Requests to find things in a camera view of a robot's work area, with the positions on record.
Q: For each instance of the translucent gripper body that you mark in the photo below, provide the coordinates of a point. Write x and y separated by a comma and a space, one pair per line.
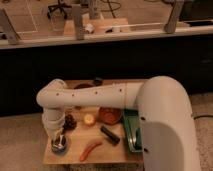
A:
54, 133

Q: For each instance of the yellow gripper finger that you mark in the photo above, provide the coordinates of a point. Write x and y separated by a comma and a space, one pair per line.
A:
55, 139
62, 139

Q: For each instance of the small dark metal cup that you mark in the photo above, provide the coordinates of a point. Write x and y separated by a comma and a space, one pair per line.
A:
59, 144

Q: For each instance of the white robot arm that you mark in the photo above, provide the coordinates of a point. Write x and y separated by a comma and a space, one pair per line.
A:
165, 117

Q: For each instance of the bunch of dark grapes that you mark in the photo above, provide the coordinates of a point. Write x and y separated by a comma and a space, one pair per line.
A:
70, 122

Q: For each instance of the orange toy carrot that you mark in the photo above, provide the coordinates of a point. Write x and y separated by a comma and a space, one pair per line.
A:
88, 149

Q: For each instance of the yellow round toy fruit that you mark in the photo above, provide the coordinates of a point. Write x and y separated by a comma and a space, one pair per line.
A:
89, 120

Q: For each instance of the wooden table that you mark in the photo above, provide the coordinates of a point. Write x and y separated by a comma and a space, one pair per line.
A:
83, 140

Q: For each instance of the black rectangular block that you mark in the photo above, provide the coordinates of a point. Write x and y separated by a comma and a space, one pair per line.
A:
110, 134

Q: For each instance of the purple bowl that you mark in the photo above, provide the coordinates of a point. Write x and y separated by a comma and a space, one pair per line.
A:
83, 85

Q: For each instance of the red-brown bowl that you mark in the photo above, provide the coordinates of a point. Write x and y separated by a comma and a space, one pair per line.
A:
109, 116

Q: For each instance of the green plastic tray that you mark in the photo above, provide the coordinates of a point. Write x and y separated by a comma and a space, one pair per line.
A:
131, 126

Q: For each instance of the white object on bench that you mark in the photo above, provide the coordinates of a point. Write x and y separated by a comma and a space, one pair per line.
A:
89, 28

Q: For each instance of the black office chair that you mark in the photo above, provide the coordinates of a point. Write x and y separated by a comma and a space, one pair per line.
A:
61, 6

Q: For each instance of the black handled brush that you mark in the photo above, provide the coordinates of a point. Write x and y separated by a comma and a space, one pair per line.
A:
97, 81

